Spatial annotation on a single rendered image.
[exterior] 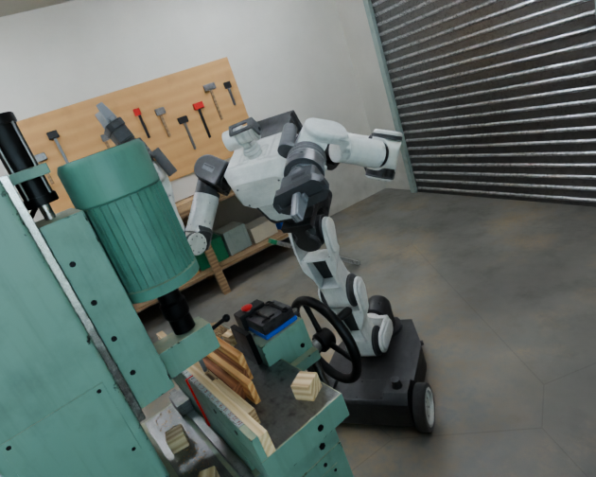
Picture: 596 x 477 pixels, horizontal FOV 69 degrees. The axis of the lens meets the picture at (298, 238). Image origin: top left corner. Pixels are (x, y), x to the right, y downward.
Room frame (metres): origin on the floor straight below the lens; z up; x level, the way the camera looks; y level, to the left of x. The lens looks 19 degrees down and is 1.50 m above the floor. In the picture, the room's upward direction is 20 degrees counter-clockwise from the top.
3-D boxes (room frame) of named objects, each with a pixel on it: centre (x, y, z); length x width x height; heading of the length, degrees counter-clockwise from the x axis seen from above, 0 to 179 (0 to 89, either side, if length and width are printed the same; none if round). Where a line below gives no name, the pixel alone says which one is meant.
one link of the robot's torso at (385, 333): (1.83, -0.17, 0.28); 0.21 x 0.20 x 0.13; 151
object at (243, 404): (0.99, 0.36, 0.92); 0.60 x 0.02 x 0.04; 31
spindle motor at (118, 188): (0.92, 0.32, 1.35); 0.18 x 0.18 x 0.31
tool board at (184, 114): (4.19, 0.98, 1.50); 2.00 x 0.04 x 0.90; 112
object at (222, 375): (0.92, 0.30, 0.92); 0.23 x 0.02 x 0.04; 31
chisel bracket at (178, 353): (0.91, 0.34, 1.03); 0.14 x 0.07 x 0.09; 121
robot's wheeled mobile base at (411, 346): (1.81, -0.15, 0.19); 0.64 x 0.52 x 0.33; 151
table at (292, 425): (0.97, 0.22, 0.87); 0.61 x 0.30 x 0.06; 31
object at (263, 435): (0.90, 0.33, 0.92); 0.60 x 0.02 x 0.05; 31
